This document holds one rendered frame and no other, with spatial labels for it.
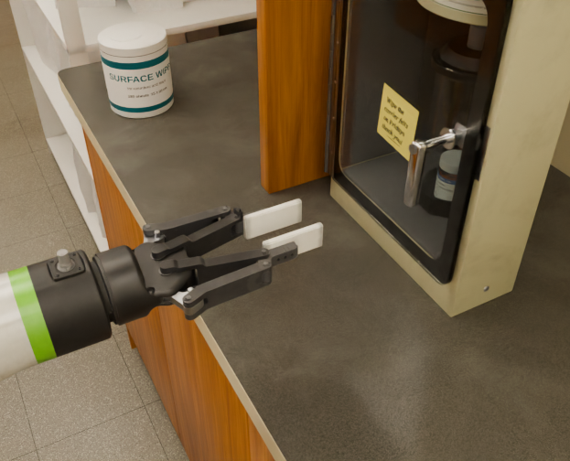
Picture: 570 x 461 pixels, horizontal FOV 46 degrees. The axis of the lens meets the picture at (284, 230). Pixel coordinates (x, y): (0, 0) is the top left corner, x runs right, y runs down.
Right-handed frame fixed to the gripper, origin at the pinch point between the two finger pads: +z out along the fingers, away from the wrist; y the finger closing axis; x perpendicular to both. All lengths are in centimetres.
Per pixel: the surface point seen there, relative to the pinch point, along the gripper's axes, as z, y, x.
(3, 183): -26, 204, 116
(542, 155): 32.0, -4.7, -2.8
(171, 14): 28, 120, 24
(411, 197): 16.9, -0.3, 1.1
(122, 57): 1, 67, 8
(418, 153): 17.0, -0.3, -5.1
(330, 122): 21.6, 26.1, 6.1
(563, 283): 41.6, -7.1, 20.8
